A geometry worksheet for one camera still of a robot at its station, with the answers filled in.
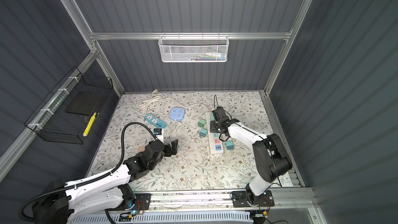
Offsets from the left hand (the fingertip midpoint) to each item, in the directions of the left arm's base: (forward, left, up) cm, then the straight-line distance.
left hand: (171, 140), depth 82 cm
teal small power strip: (+20, +13, -10) cm, 26 cm away
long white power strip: (+4, -24, -8) cm, 26 cm away
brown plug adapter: (+1, +19, -10) cm, 21 cm away
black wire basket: (+8, +48, +16) cm, 51 cm away
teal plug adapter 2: (+1, -33, -10) cm, 35 cm away
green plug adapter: (+17, -24, -4) cm, 30 cm away
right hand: (+11, -27, -5) cm, 29 cm away
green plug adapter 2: (+17, -17, -9) cm, 26 cm away
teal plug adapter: (+10, -18, -10) cm, 23 cm away
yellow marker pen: (+2, +35, +15) cm, 38 cm away
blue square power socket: (+25, -1, -9) cm, 27 cm away
